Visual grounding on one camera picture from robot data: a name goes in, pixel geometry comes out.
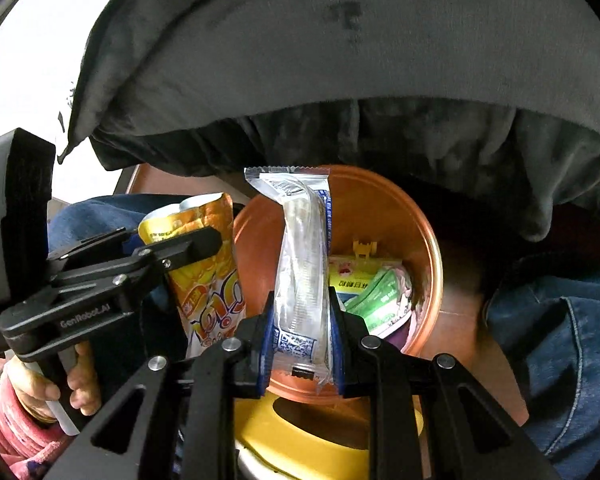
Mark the green white carton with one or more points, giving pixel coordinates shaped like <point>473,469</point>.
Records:
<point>350,275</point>

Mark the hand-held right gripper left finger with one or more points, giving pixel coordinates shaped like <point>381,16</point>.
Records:
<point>266,355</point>

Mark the orange snack bag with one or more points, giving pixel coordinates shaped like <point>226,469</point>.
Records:
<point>210,300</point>

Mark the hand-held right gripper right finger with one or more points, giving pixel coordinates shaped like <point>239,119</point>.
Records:
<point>337,355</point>

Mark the yellow plastic bowl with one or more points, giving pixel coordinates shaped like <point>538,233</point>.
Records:
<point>260,435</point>

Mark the clear plastic wrapper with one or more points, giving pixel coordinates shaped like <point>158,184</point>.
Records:
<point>300,260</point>

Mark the orange plastic bin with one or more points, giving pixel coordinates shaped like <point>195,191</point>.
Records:
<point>380,200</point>

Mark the person's right leg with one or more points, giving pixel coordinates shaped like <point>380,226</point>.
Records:
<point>555,340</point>

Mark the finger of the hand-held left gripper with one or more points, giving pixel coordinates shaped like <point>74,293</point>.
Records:
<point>190,247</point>

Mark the green snack bag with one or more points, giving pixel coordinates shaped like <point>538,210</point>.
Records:
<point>380,305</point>

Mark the person's left hand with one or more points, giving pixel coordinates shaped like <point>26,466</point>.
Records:
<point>82,385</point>

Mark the person's left leg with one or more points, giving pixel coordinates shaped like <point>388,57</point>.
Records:
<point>95,215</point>

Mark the person's left forearm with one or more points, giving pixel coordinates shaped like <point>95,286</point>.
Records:
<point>10,440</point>

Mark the yellow plastic piece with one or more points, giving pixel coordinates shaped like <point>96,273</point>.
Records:
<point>364,250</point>

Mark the person's leg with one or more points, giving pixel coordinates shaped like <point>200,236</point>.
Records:
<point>95,215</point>
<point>555,340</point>

